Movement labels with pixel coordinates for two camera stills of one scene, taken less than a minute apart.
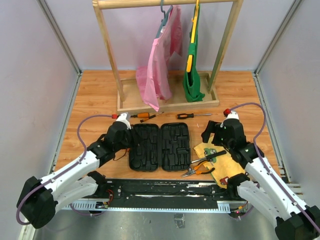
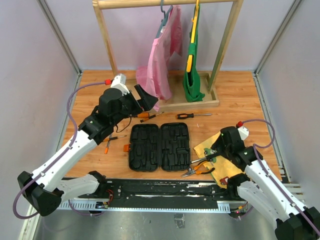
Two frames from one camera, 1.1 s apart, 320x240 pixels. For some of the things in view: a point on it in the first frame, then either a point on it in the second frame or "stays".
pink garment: [152, 80] stays
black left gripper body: [125, 143] to [130, 106]
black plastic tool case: [167, 147] stays
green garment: [190, 80] stays
